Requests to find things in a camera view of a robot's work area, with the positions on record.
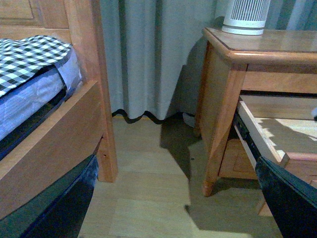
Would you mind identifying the black white checkered sheet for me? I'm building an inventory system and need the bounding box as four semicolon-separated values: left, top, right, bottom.
0;35;72;96

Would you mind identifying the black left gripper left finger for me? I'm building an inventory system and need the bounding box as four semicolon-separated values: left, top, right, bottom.
0;155;99;238

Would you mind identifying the wooden bed frame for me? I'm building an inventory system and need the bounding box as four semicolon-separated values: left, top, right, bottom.
0;0;118;218

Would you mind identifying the blue-grey mattress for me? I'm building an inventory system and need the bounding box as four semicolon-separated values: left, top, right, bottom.
0;46;82;142

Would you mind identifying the wooden nightstand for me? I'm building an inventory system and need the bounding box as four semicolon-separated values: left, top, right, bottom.
194;26;317;197

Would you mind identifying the wooden drawer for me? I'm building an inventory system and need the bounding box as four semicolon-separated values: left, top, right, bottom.
232;95;317;187

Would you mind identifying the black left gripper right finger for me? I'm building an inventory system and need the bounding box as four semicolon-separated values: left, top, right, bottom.
255;156;317;238

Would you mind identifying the grey curtain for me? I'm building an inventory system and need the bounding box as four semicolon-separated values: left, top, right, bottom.
99;0;317;124

